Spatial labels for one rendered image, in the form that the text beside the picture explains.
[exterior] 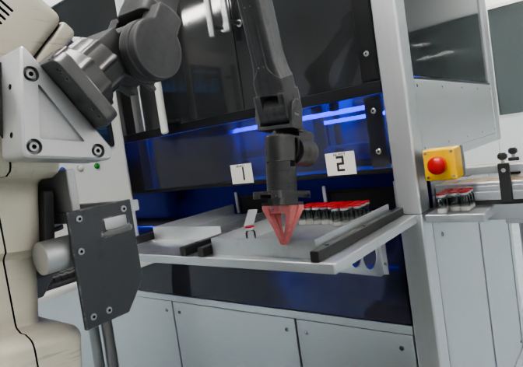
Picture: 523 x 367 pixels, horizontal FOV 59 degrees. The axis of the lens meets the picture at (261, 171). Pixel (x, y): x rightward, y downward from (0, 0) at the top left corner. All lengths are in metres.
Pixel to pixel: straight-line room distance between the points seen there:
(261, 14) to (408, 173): 0.53
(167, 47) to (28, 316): 0.40
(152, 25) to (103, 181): 1.10
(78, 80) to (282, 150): 0.44
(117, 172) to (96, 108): 1.17
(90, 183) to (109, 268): 0.96
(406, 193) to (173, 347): 1.11
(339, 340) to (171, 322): 0.71
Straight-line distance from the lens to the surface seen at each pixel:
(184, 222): 1.40
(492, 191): 1.21
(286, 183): 0.84
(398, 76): 1.14
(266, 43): 0.84
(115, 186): 1.68
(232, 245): 0.96
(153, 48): 0.60
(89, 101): 0.52
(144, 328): 1.98
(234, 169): 1.42
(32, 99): 0.52
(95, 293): 0.68
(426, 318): 1.23
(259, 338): 1.54
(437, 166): 1.08
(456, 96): 1.53
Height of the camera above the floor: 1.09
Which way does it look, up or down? 3 degrees down
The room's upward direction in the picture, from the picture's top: 8 degrees counter-clockwise
